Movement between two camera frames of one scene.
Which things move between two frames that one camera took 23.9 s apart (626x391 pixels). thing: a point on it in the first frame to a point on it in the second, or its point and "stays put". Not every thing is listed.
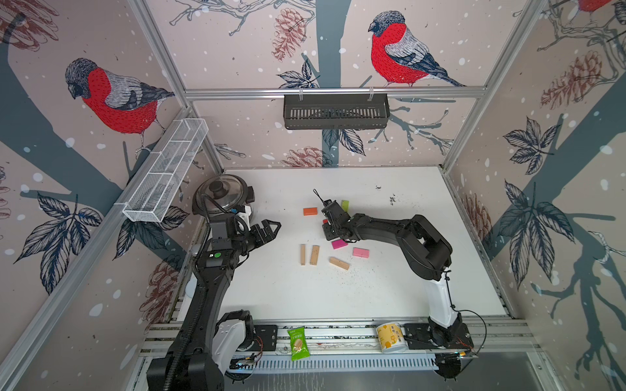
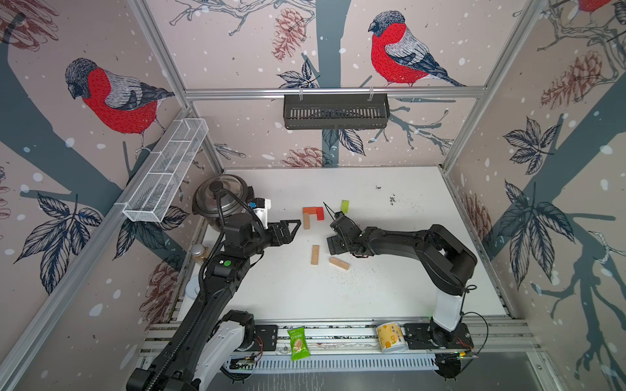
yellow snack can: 390,337 stays put
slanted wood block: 339,263 stays put
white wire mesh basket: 156,194 stays put
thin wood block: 302,254 to 306,226
